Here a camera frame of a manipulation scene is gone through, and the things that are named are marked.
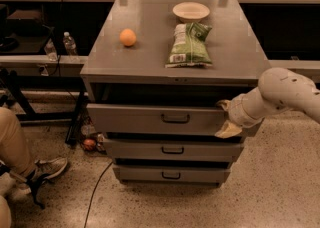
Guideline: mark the grey middle drawer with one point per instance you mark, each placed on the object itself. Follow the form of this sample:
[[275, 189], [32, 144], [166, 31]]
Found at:
[[173, 150]]

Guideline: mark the grey drawer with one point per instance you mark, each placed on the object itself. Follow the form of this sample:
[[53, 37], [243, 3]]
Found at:
[[196, 121], [171, 174], [173, 150]]

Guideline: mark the grey top drawer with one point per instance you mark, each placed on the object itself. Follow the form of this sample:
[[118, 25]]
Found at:
[[196, 121]]

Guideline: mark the dark box on shelf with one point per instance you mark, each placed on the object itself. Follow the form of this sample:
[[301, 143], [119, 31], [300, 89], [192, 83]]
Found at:
[[26, 22]]

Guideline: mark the orange fruit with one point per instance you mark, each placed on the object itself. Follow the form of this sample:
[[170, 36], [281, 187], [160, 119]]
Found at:
[[127, 37]]

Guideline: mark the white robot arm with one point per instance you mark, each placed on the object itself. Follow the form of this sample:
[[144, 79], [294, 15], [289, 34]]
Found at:
[[278, 90]]

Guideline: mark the grey sneaker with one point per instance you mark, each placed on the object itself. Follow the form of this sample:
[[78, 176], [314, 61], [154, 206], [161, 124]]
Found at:
[[47, 168]]

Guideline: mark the red items on floor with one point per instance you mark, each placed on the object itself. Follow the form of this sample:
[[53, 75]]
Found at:
[[91, 139]]

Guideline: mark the black chair base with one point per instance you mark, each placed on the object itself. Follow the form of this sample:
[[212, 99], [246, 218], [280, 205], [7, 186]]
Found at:
[[33, 185]]

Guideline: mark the green chip bag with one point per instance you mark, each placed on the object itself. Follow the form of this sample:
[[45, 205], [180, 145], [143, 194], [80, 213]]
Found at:
[[189, 48]]

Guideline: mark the beige bowl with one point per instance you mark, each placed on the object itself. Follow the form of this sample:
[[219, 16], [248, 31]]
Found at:
[[188, 12]]

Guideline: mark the person leg tan trousers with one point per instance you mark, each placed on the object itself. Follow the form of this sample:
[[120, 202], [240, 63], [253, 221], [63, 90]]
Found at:
[[14, 149]]

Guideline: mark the grey drawer cabinet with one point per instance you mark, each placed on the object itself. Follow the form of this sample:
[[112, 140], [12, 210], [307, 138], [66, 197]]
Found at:
[[136, 75]]

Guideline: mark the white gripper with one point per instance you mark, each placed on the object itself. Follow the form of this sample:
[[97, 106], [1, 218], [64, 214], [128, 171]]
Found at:
[[236, 113]]

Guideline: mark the grey bottom drawer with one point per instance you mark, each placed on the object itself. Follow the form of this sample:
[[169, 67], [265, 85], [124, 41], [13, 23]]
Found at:
[[171, 174]]

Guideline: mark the clear water bottle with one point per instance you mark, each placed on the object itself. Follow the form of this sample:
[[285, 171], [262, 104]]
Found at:
[[50, 51], [70, 46]]

